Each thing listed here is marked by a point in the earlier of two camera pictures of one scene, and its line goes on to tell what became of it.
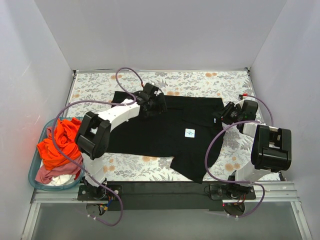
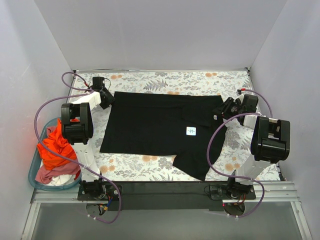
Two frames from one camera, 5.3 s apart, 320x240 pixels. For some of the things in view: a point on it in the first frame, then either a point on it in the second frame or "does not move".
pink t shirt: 72,167 does not move
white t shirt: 62,179 does not move
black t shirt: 189,132 does not move
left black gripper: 157,104 -> 108,97
